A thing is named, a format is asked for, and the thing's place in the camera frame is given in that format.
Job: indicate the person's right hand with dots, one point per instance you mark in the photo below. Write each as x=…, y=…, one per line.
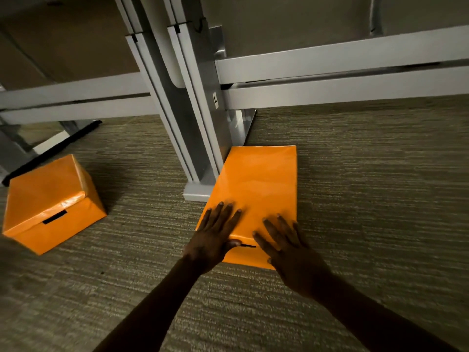
x=296, y=265

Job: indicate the person's left hand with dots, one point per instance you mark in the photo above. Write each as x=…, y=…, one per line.
x=209, y=249

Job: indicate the person's right thumb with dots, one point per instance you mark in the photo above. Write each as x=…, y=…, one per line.
x=270, y=260

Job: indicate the person's left middle finger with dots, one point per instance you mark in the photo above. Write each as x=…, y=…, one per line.
x=226, y=218

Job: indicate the person's right little finger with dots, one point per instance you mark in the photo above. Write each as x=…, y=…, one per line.
x=300, y=234

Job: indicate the person's left thumb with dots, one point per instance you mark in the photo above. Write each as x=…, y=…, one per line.
x=234, y=244

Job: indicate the person's left little finger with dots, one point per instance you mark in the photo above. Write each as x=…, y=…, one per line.
x=205, y=219

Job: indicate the person's right middle finger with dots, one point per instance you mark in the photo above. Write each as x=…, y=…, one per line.
x=272, y=230

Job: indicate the orange lidded storage box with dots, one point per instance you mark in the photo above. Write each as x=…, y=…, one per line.
x=256, y=179
x=47, y=201

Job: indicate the person's left forearm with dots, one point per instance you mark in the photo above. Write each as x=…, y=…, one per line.
x=154, y=311

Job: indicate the person's right forearm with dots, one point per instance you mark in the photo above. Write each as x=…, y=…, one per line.
x=373, y=320

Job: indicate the grey metal desk leg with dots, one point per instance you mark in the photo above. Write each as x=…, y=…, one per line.
x=165, y=98
x=205, y=106

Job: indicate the small white label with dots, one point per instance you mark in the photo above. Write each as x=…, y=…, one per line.
x=215, y=100

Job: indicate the black floor strip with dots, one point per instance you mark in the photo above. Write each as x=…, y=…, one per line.
x=55, y=152

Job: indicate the grey metal desk crossbeam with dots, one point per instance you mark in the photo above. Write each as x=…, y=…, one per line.
x=73, y=98
x=329, y=69

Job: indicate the grey desk foot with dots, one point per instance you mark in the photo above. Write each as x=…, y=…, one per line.
x=51, y=142

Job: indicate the grey metal bracket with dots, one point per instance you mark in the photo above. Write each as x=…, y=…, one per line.
x=218, y=42

